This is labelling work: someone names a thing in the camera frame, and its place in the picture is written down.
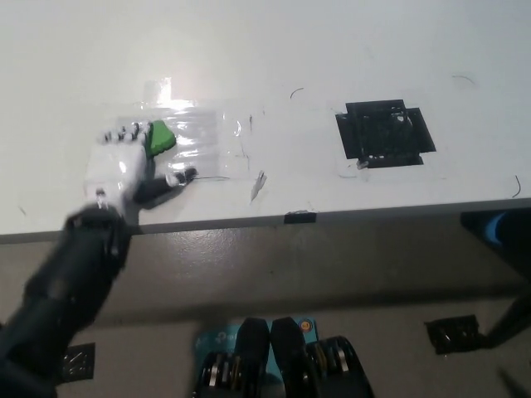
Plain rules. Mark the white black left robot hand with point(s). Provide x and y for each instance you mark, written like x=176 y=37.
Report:
x=118 y=170

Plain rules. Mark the green foam whiteboard eraser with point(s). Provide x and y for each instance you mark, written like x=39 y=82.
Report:
x=161 y=139

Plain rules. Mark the clear plastic tape sheet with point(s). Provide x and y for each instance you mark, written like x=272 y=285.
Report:
x=207 y=137

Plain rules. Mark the teal router box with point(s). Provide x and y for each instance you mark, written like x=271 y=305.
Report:
x=220 y=338

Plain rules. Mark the black floor tape marker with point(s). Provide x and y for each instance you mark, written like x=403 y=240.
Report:
x=79 y=362
x=452 y=333

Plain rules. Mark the black tape square patch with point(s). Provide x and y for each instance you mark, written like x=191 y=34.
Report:
x=381 y=134

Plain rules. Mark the black object with blue mark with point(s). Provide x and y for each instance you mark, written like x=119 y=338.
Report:
x=502 y=234

